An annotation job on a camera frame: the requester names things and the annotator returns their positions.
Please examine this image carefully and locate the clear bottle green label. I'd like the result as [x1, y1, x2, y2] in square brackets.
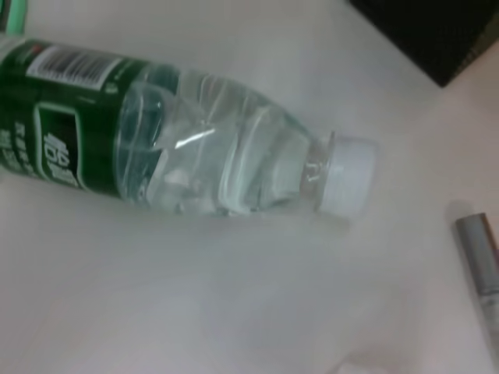
[0, 37, 378, 218]

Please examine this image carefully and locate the green white pen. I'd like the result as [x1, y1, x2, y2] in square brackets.
[0, 0, 31, 35]

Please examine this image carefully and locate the silver marker pen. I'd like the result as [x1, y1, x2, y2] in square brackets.
[451, 212, 499, 317]

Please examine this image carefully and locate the black mesh pen holder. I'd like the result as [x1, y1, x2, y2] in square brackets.
[349, 0, 499, 89]

